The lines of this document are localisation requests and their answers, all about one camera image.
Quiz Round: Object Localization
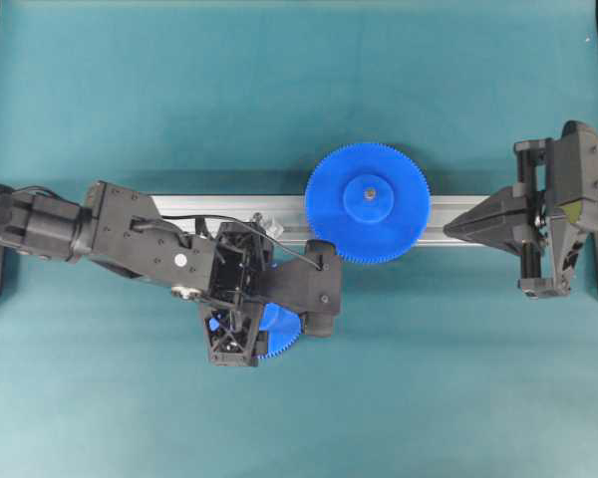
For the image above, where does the small blue gear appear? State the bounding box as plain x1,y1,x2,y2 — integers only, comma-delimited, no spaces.
209,303,302,362

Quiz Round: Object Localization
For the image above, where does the metal shaft in large gear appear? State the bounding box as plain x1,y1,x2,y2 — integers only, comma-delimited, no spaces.
364,187,376,200

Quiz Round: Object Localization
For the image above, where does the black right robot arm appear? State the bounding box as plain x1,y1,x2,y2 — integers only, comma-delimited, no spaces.
444,133,598,299

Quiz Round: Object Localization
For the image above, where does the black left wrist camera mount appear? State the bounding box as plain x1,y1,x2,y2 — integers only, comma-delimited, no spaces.
257,240,342,338

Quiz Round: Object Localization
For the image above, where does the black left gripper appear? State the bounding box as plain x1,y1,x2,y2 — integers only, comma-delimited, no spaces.
82,181,273,366

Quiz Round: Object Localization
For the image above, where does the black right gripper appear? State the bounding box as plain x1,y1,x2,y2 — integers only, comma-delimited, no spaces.
444,139,553,299

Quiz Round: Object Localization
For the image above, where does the large blue gear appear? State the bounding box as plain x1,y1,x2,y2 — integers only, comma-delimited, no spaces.
304,142,432,264

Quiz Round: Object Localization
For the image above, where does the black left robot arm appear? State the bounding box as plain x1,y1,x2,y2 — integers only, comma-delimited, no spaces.
0,181,273,366

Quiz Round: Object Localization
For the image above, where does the aluminium extrusion rail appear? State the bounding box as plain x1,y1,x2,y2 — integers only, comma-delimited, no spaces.
152,195,484,246

